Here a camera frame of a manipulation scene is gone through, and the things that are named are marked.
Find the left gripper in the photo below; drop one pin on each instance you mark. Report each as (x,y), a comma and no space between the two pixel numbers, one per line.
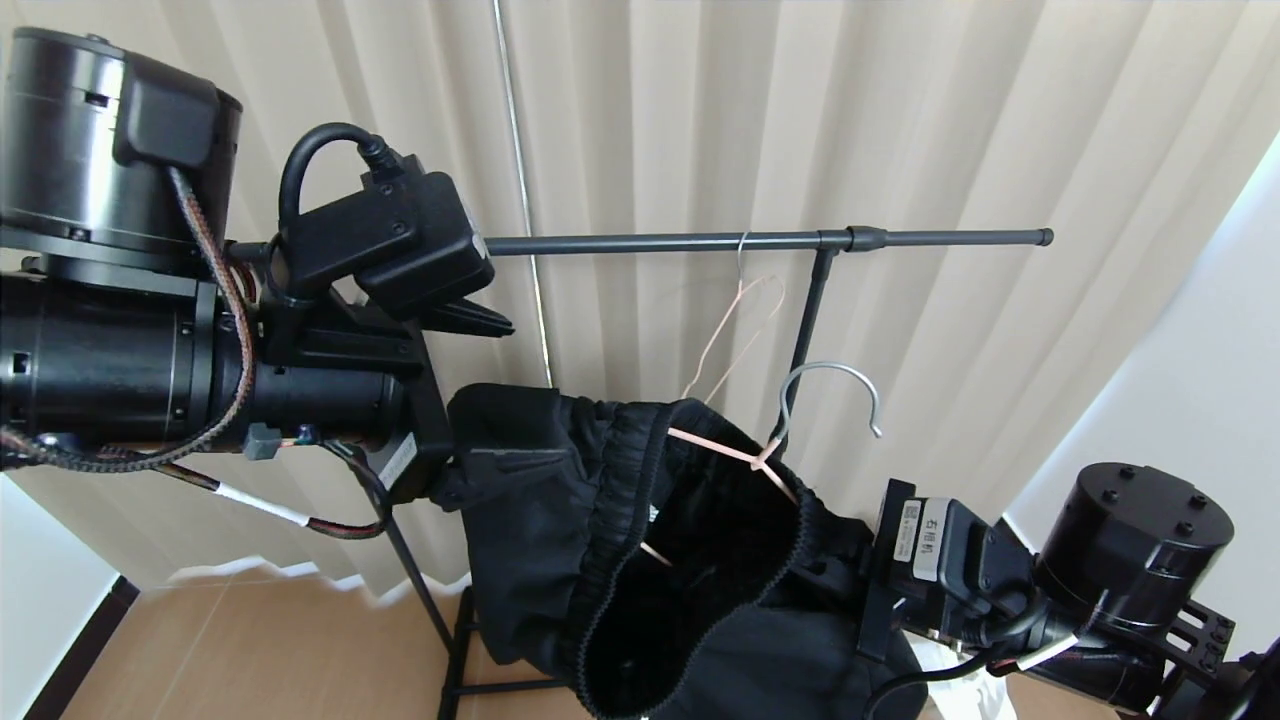
(120,370)

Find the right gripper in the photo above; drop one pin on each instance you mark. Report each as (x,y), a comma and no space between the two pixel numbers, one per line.
(885,580)

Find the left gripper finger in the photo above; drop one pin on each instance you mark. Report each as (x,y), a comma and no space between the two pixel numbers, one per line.
(470,320)

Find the white garment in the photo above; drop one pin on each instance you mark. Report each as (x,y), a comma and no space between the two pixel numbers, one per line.
(985,695)

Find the black shorts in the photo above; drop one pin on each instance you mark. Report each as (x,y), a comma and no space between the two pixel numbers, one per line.
(540,520)

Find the pink clothes hanger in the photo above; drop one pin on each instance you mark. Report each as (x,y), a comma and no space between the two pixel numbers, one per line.
(830,366)
(742,262)

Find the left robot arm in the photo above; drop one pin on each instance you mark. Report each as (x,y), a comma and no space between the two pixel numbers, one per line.
(70,150)

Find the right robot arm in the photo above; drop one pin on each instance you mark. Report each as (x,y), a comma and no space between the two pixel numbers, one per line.
(1130,540)

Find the black clothes rack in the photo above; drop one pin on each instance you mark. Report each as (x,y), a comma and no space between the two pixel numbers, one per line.
(650,241)

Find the beige curtain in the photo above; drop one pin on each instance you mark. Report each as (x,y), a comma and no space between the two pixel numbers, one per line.
(900,120)

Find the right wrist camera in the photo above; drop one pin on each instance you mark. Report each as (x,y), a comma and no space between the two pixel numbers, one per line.
(980,570)

